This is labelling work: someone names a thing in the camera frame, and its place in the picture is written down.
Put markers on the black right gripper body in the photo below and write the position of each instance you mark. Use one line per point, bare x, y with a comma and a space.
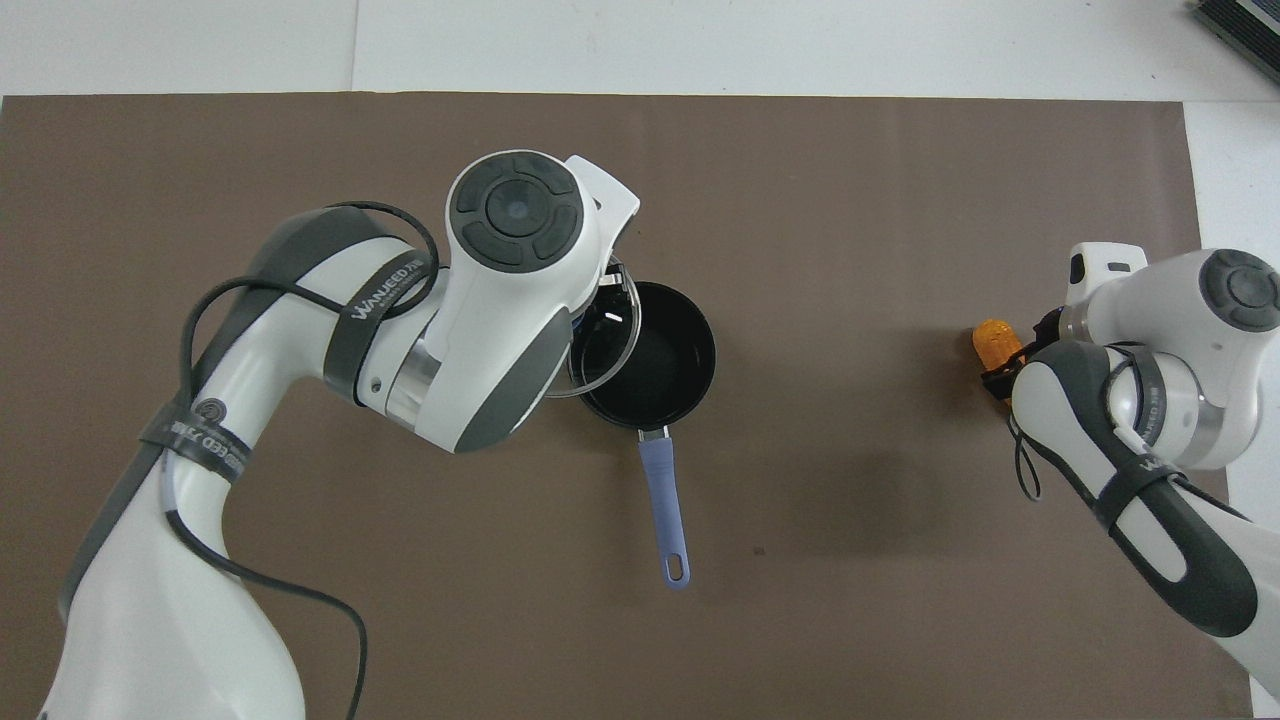
1046, 325

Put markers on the yellow corn cob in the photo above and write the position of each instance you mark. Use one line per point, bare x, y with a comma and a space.
996, 343

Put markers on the glass lid with blue knob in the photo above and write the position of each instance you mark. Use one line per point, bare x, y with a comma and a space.
610, 340

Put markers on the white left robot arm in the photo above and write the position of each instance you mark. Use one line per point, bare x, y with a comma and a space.
300, 400

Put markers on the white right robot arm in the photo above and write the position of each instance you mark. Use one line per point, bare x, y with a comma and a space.
1150, 400

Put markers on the brown table mat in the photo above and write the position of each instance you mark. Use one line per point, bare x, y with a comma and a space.
850, 550

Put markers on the dark blue saucepan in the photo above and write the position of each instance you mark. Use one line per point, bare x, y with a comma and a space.
660, 350

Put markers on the dark ribbed device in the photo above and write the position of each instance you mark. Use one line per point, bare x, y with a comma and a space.
1245, 22

